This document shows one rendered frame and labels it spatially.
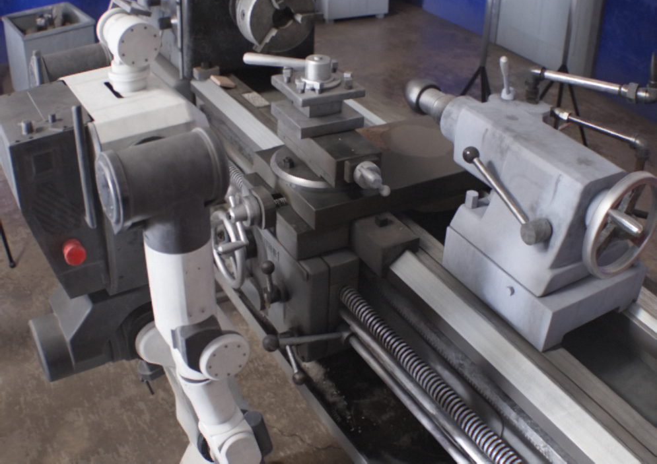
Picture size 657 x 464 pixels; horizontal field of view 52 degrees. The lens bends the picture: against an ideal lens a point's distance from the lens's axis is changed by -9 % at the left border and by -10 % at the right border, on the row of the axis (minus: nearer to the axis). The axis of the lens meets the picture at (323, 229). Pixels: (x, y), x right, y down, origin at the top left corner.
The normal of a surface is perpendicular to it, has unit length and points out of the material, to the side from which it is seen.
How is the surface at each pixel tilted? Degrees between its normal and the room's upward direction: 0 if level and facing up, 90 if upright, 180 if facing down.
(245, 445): 90
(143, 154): 19
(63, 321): 45
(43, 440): 0
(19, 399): 0
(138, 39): 90
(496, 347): 36
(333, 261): 0
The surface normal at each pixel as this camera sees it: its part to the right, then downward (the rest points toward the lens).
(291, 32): 0.49, 0.48
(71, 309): -0.58, -0.40
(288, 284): -0.87, 0.25
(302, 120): 0.03, -0.84
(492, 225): -0.78, -0.12
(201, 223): 0.84, 0.31
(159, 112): 0.37, -0.32
